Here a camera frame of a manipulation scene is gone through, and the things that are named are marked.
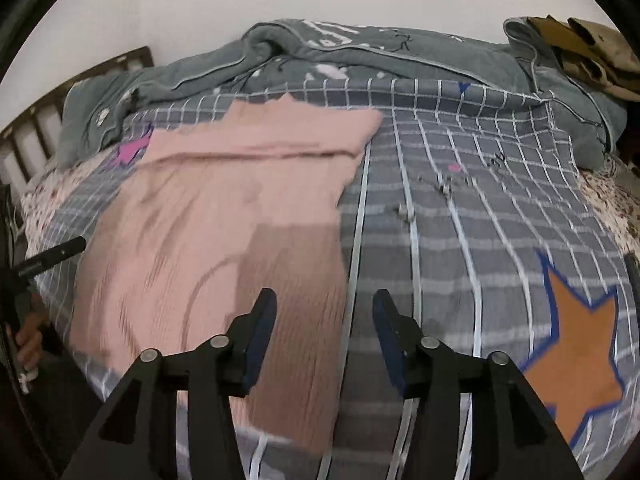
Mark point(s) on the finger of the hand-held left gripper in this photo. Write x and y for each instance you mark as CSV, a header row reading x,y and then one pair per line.
x,y
50,256

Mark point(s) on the grey checked star duvet cover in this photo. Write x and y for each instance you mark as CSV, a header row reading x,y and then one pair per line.
x,y
450,240

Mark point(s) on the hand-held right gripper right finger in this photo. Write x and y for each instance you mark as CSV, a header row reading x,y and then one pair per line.
x,y
387,332

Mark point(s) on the person's left hand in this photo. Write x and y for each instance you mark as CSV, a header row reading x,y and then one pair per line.
x,y
29,342

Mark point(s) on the pink knit sweater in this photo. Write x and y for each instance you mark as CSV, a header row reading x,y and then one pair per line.
x,y
200,210

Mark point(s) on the khaki garment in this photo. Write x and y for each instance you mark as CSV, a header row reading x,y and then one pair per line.
x,y
595,40

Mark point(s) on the grey fleece blanket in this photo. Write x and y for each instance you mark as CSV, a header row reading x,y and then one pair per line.
x,y
350,55

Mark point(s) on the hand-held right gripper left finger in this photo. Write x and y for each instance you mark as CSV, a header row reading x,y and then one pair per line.
x,y
261,327

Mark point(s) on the dark wooden headboard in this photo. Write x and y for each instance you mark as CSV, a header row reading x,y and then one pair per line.
x,y
100,67

